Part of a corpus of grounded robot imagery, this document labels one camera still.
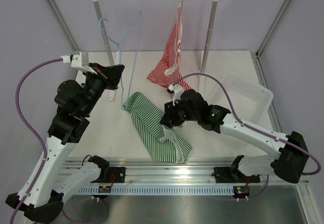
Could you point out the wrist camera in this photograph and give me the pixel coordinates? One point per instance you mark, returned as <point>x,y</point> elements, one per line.
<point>175,91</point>
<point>79,61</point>

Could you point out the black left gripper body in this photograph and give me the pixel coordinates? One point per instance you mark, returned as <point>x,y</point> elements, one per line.
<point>95,84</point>

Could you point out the clear plastic basket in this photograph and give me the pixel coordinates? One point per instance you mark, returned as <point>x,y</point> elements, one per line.
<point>250,100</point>

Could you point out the white clothes rack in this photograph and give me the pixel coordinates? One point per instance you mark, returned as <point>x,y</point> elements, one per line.
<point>207,32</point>

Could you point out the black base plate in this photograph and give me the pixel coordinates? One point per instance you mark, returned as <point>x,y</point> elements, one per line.
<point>221,174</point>
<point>115,174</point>

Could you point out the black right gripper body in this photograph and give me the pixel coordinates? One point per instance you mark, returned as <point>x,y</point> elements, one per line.
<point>179,112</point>

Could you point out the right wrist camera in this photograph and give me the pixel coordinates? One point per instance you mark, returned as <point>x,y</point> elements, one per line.
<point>175,91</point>

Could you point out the white slotted cable duct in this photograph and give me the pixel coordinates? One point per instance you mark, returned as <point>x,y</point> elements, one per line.
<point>219,190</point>

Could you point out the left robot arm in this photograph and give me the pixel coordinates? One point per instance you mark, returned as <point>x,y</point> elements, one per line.
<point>41,200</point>

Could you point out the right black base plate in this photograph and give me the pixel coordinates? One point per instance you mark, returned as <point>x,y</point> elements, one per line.
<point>221,174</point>

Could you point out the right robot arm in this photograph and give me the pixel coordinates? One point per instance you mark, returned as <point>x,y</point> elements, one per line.
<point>286,154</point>

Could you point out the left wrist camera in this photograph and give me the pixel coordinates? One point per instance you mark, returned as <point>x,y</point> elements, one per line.
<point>79,61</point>

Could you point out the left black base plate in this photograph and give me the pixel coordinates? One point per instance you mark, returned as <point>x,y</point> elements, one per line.
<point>115,174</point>

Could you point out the blue wire hanger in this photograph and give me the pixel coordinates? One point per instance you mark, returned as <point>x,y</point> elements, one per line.
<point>124,101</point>

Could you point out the red wire hanger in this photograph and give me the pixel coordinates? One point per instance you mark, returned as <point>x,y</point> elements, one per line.
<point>180,8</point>

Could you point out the green striped tank top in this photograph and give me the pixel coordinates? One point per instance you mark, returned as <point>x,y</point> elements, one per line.
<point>162,143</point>

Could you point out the aluminium mounting rail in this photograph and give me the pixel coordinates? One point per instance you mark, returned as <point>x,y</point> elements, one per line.
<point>198,171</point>

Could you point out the red striped tank top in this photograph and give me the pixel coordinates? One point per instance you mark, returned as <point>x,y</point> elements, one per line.
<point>167,71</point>

